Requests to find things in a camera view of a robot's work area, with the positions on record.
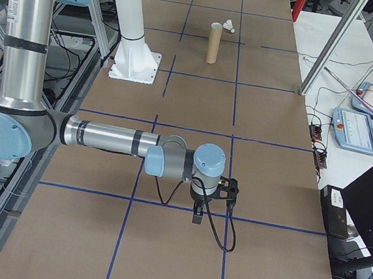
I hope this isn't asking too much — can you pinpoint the white feather shuttlecock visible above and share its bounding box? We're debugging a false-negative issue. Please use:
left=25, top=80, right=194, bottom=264
left=222, top=19, right=238, bottom=35

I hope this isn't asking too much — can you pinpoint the small orange circuit board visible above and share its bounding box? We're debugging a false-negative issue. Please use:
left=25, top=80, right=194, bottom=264
left=308, top=123, right=325, bottom=143
left=311, top=149, right=329, bottom=171

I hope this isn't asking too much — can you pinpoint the black computer box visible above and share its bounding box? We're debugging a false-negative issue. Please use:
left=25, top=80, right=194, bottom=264
left=314, top=183, right=356, bottom=241

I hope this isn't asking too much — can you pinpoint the brown cardboard tube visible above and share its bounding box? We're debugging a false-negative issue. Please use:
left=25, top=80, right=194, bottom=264
left=206, top=21, right=225, bottom=66

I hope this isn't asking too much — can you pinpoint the blue teach pendant white screen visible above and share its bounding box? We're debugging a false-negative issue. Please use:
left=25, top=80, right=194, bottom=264
left=327, top=106, right=373, bottom=156

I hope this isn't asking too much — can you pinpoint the long black looping cable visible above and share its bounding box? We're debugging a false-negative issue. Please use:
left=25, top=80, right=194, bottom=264
left=184, top=177, right=244, bottom=253

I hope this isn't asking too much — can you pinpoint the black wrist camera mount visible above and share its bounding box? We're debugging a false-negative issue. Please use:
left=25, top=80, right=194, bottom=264
left=214, top=175, right=241, bottom=211

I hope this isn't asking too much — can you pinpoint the short black looping cable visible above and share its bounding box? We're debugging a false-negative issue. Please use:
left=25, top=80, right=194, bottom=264
left=150, top=175, right=185, bottom=208

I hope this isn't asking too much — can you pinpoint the white column with base plate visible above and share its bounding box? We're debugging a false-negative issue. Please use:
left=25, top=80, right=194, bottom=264
left=97, top=0, right=169, bottom=86

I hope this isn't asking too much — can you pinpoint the aluminium frame post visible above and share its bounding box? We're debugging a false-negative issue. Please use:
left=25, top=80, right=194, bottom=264
left=293, top=0, right=373, bottom=104

